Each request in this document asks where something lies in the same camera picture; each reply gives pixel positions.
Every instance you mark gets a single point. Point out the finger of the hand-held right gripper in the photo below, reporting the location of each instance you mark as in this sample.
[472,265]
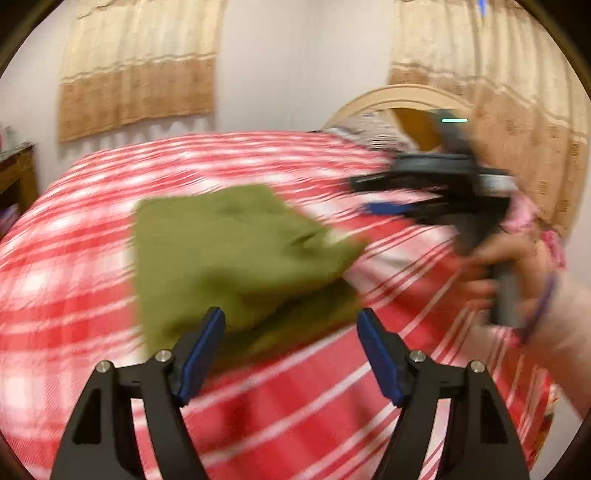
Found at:
[388,208]
[374,183]

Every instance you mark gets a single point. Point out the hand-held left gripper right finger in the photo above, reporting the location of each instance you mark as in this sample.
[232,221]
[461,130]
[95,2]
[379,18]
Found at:
[378,355]

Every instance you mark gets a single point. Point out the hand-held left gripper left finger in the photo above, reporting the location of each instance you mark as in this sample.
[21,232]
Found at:
[203,355]

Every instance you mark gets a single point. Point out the green knit sweater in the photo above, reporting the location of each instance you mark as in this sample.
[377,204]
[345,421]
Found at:
[221,258]

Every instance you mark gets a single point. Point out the person's right forearm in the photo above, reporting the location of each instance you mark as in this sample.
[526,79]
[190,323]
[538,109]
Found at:
[568,332]

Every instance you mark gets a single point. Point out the person's right hand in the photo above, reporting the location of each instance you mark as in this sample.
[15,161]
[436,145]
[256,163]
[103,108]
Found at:
[508,251]

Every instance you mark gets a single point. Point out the striped pillow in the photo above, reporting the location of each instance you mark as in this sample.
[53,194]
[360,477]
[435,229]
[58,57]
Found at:
[369,131]

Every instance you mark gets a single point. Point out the pink cloth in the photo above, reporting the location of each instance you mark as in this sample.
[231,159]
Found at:
[531,217]

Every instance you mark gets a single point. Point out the cream bed headboard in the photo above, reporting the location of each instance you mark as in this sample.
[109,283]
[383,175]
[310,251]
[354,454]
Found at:
[369,99]

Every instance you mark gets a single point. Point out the beige patterned curtain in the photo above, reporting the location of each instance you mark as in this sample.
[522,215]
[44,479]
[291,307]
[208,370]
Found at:
[521,92]
[138,69]

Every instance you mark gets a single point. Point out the red plaid bed blanket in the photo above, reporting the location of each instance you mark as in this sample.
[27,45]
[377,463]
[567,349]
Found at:
[69,277]

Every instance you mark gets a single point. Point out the wooden desk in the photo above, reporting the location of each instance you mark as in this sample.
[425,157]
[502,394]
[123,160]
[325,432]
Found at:
[21,175]

